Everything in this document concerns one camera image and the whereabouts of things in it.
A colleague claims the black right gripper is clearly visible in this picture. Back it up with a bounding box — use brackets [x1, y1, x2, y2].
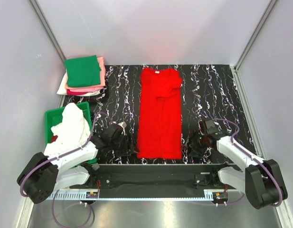
[180, 129, 208, 158]

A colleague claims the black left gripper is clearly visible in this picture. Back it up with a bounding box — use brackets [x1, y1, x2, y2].
[110, 132, 139, 157]

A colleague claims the red t-shirt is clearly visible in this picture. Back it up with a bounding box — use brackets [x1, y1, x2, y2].
[137, 68, 182, 159]

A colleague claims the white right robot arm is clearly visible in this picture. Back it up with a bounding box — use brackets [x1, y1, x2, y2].
[187, 119, 288, 209]

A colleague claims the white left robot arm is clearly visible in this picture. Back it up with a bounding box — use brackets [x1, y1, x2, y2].
[17, 122, 134, 204]

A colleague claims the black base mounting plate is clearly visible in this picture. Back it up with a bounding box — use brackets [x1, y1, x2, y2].
[84, 163, 238, 199]

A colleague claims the crumpled white t-shirt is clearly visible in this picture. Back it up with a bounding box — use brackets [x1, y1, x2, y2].
[44, 103, 90, 156]

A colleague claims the dark red garment in bin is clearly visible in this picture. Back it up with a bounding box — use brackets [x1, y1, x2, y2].
[51, 135, 58, 143]

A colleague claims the green plastic bin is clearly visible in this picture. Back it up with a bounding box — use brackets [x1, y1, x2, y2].
[45, 102, 97, 170]

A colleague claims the folded magenta t-shirt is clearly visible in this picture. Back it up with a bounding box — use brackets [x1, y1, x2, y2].
[66, 89, 99, 96]

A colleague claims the folded white t-shirt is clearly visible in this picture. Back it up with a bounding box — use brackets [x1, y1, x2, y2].
[57, 73, 103, 95]

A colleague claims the folded green t-shirt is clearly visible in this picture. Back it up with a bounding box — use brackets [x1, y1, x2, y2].
[64, 55, 102, 87]

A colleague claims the folded salmon pink t-shirt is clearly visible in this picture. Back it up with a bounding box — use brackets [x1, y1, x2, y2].
[65, 56, 106, 90]

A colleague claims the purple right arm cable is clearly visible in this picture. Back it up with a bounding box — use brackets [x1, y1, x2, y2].
[212, 118, 284, 207]

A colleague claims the aluminium frame rail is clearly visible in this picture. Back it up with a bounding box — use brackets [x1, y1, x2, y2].
[25, 172, 284, 201]

